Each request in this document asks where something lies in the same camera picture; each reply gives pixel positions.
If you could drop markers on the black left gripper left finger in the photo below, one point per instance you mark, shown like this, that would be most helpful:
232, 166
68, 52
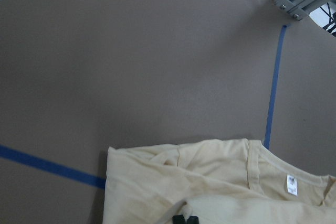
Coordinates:
178, 218

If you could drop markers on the cream long-sleeve printed shirt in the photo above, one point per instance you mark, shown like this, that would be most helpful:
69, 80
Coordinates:
233, 181

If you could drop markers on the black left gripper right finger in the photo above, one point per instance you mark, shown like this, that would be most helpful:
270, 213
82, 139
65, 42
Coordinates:
192, 218

